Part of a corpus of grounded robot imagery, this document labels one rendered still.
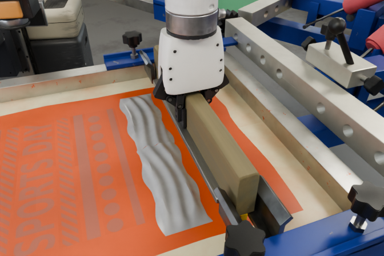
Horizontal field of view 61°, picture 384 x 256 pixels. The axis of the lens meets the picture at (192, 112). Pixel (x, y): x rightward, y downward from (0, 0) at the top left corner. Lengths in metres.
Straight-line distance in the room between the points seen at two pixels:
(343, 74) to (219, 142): 0.30
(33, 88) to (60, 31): 0.74
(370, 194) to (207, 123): 0.22
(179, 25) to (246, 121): 0.28
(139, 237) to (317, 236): 0.23
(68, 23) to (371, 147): 1.24
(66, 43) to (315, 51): 1.11
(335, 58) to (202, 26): 0.30
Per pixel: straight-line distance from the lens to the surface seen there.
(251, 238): 0.35
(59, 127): 0.69
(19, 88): 0.80
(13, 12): 0.92
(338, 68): 0.66
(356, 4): 1.08
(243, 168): 0.41
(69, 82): 0.79
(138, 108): 0.69
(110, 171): 0.57
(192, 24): 0.46
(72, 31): 1.51
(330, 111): 0.61
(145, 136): 0.61
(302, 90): 0.66
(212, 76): 0.52
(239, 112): 0.69
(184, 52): 0.48
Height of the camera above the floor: 1.35
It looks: 36 degrees down
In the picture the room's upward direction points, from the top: straight up
